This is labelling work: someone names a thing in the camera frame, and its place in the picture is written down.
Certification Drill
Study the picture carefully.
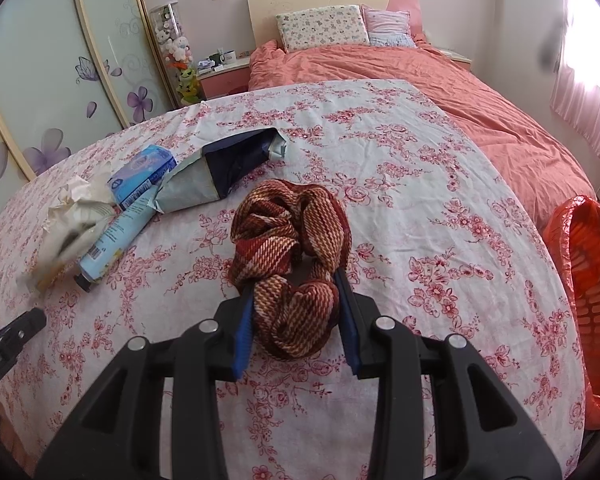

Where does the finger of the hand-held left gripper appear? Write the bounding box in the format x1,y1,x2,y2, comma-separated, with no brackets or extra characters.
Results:
0,307,47,378

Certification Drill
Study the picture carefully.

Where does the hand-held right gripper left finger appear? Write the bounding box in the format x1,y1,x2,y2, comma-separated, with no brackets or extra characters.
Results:
34,295,256,480

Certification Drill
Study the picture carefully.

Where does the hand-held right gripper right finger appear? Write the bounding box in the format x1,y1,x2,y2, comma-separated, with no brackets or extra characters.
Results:
332,269,563,480

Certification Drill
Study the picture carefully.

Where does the red striped scrunchie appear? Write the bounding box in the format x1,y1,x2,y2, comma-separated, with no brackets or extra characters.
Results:
229,178,353,361

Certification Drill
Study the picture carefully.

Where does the cream paper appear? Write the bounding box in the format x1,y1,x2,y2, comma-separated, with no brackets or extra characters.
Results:
17,175,115,293

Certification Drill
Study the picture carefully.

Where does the light blue tube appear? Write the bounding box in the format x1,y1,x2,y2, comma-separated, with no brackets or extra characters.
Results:
75,187,161,293

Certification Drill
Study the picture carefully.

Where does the grey mailer bag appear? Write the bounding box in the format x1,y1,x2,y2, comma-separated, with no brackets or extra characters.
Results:
152,127,288,216

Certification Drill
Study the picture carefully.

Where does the blue tissue packet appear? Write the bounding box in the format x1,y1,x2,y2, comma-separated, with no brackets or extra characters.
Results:
107,145,177,211

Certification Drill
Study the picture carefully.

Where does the orange plastic laundry basket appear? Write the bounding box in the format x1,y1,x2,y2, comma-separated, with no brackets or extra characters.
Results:
542,195,600,431

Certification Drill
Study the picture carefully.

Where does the pink floral tablecloth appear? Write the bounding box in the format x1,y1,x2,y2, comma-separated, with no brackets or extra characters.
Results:
0,79,588,480

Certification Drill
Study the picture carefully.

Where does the pink nightstand with mug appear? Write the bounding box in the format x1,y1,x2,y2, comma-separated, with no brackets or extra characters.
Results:
197,56,252,101

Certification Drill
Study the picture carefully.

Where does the salmon duvet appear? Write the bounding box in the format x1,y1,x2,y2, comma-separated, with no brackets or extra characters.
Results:
247,40,598,231

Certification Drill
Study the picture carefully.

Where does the flower print sliding wardrobe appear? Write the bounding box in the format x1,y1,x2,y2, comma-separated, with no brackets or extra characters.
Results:
0,0,176,241

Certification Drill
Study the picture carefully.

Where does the clear tube of plush toys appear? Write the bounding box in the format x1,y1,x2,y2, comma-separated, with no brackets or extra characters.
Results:
149,4,203,107

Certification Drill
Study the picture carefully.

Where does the floral print pillow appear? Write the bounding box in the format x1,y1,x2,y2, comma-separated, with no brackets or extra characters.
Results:
275,5,371,53

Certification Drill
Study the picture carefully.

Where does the pink striped pillow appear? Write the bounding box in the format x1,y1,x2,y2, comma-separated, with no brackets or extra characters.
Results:
361,5,416,48

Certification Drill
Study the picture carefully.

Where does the pink curtain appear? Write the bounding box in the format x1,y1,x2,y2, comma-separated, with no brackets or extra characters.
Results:
550,0,600,161

